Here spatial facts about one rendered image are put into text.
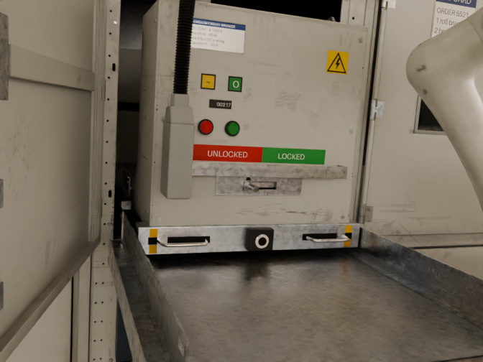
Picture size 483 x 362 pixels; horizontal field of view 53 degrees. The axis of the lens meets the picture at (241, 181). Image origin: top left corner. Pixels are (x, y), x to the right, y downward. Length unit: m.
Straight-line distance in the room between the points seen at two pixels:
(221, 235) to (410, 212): 0.67
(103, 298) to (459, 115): 0.94
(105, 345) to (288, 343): 0.68
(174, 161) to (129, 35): 1.14
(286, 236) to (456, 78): 0.51
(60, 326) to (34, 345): 0.07
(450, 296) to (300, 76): 0.55
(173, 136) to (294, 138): 0.32
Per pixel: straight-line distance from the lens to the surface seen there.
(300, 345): 0.74
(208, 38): 1.04
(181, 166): 0.91
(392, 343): 0.80
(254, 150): 1.07
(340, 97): 1.16
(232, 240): 1.08
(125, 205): 1.29
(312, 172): 1.09
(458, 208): 1.65
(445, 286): 1.02
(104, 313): 1.29
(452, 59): 1.13
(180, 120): 0.91
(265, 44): 1.08
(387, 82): 1.44
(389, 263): 1.14
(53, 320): 1.27
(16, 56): 0.70
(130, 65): 1.81
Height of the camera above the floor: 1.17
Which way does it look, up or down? 8 degrees down
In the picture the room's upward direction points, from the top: 4 degrees clockwise
